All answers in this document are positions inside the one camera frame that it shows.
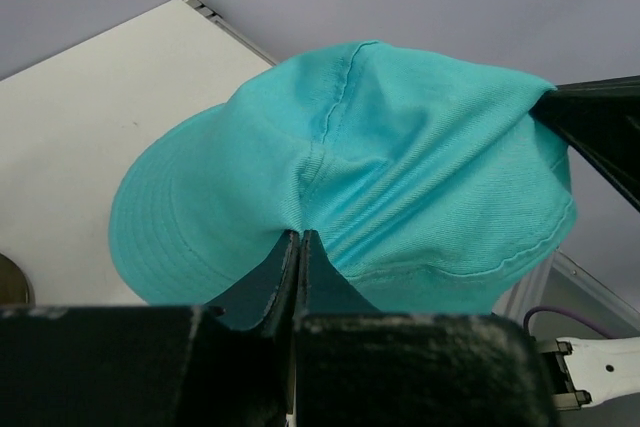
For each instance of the teal cap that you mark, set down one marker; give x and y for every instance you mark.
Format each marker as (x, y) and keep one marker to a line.
(431, 186)

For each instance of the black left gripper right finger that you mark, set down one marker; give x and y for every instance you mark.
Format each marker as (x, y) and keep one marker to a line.
(359, 366)

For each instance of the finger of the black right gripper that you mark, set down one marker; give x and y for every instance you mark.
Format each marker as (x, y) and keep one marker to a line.
(600, 120)

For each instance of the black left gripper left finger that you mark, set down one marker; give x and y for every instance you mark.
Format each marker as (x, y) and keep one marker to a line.
(223, 363)

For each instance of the mannequin head stand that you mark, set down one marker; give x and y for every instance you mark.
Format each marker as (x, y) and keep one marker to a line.
(15, 287)

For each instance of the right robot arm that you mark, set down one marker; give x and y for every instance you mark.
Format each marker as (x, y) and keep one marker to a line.
(587, 373)

